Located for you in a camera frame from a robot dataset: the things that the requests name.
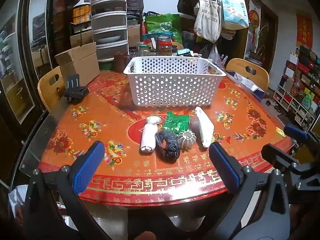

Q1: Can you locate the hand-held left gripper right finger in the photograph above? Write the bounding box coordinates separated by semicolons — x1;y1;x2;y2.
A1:
209;142;292;240

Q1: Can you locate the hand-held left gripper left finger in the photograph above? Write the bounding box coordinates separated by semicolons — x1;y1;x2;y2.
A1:
21;141;113;240

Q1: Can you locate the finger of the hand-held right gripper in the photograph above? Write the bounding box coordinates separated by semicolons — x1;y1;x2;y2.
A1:
284;124;320;153
261;143;304;174

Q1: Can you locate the white tissue packet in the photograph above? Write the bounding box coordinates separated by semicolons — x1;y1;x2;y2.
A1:
191;106;215;148

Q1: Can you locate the grey ribbed soft ball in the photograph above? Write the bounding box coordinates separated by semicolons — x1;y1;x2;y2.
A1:
177;130;198;152

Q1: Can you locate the green foil packet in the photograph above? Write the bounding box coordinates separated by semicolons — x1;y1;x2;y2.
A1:
162;111;191;134

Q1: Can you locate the white cloth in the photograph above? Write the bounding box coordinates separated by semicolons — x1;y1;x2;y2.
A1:
140;116;162;152

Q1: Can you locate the white perforated plastic basket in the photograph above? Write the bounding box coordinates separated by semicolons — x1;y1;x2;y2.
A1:
123;56;227;107

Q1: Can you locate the shelf of assorted boxes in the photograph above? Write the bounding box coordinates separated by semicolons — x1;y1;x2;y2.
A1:
272;45;320;130

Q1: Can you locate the white paper bag blue trim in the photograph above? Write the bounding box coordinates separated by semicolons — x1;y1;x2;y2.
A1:
226;71;265;100

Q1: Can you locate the black phone stand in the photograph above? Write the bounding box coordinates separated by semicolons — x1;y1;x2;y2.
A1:
64;74;88;105

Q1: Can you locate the white plastic bag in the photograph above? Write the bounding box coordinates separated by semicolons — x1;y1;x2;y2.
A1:
9;184;29;218

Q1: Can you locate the open cardboard box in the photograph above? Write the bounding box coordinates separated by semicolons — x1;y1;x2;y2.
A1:
54;42;100;87

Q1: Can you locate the green woven basket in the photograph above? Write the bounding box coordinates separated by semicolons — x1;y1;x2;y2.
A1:
99;59;115;70

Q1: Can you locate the brown mug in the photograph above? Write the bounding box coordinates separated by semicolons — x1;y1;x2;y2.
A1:
113;52;130;72

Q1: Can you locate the clear plastic bag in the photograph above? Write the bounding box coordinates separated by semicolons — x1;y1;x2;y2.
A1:
209;44;228;68

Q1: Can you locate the dark glass-door cabinet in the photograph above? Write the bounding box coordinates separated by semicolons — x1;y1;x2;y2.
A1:
0;0;75;135

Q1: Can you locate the glass jar green lid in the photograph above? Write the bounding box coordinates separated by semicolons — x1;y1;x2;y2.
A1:
137;44;151;57

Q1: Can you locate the large glass pickle jar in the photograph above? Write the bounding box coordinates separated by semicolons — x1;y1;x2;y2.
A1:
156;36;173;55

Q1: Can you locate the blue illustrated paper bag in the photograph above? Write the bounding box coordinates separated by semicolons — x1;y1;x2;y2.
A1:
219;0;250;30

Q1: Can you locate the brown cardboard box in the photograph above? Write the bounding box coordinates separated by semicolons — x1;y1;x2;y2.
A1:
127;26;141;47

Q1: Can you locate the beige tote bag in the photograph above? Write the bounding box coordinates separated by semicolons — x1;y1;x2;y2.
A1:
194;0;222;43

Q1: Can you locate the white stacked drawer tower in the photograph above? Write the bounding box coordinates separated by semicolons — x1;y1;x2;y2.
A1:
90;0;129;62

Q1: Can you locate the green shopping bag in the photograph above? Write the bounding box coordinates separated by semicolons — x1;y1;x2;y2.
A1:
145;11;184;44

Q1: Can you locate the orange box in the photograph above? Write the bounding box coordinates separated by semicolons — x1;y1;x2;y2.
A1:
72;3;92;24

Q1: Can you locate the red wall scroll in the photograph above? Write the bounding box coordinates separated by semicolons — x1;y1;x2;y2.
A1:
296;14;313;49

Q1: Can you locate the round red wall ornament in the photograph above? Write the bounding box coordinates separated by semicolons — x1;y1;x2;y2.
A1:
249;9;262;29

